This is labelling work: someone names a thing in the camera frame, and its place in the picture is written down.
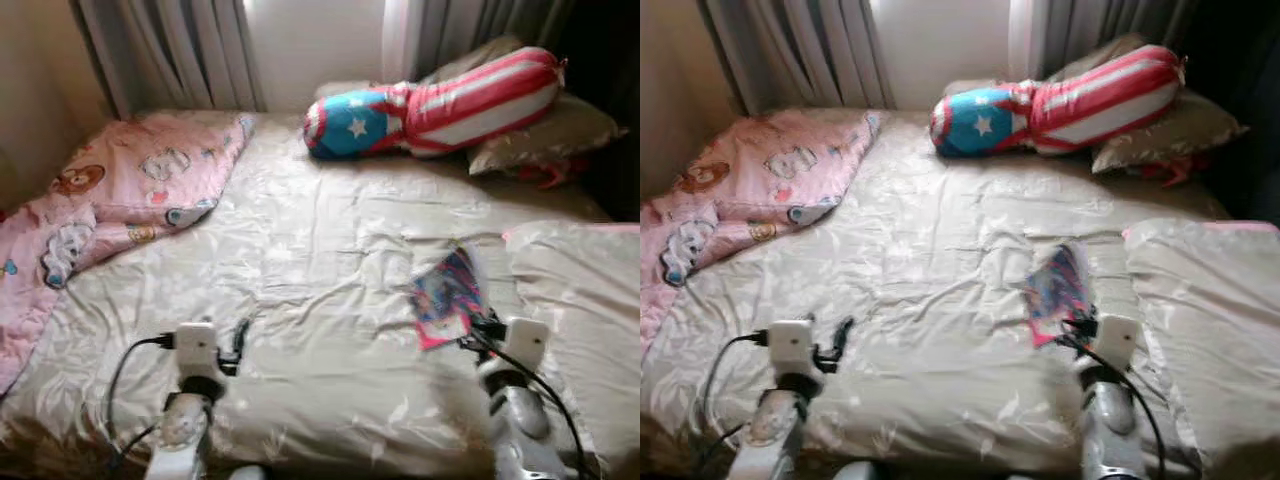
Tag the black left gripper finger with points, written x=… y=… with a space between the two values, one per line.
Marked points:
x=241 y=336
x=843 y=334

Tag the colourful anime comic book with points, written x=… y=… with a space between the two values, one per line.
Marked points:
x=450 y=295
x=1060 y=290

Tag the pink cartoon bear blanket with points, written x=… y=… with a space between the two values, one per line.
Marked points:
x=130 y=170
x=760 y=165

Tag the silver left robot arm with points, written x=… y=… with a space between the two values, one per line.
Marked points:
x=185 y=430
x=775 y=430

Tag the large beige floral pillow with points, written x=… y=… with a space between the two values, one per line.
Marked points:
x=1200 y=300
x=580 y=300

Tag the beige floral bed sheet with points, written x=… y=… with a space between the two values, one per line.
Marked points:
x=320 y=250
x=940 y=250

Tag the red cloth item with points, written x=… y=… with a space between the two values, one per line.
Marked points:
x=553 y=175
x=1178 y=172

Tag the small beige floral pillow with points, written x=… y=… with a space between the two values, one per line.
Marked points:
x=560 y=135
x=1185 y=130

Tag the stars and stripes bolster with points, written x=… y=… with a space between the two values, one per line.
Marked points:
x=1095 y=95
x=470 y=95

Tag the grey pleated curtain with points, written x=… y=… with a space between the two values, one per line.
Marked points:
x=1100 y=25
x=170 y=50
x=800 y=50
x=480 y=25

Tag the dark grey upholstered panel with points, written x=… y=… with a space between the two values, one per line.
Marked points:
x=610 y=60
x=1240 y=60

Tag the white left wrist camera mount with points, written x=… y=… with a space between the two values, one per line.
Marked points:
x=790 y=345
x=196 y=348

